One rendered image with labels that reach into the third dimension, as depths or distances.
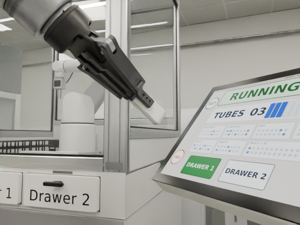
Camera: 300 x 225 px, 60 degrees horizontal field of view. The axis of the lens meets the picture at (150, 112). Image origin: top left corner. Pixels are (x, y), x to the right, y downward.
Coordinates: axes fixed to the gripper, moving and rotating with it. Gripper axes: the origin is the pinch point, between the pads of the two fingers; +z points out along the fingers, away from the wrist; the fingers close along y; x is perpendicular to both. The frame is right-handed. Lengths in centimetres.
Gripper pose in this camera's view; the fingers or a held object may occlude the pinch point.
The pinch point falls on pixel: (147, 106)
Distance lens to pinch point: 47.0
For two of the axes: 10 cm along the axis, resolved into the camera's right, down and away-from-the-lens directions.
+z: 6.8, 6.5, 3.4
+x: -5.1, 7.5, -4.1
